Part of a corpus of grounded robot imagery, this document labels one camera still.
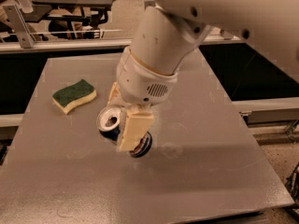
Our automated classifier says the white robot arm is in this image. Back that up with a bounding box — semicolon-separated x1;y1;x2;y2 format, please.
107;0;299;151

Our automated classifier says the grey metal rail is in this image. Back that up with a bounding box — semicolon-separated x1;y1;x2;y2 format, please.
0;35;243;55

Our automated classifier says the grey metal bracket left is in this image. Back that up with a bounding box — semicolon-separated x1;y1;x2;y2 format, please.
4;5;36;49

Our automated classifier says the green yellow sponge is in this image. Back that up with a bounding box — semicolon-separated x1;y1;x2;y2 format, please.
52;79;96;114

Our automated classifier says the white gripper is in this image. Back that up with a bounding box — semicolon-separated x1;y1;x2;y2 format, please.
107;47;178;151

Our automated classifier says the blue pepsi can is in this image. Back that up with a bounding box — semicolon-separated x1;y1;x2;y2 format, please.
96;105;152;158

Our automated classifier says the black desk in background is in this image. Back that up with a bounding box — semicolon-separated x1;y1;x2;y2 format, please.
22;0;117;31

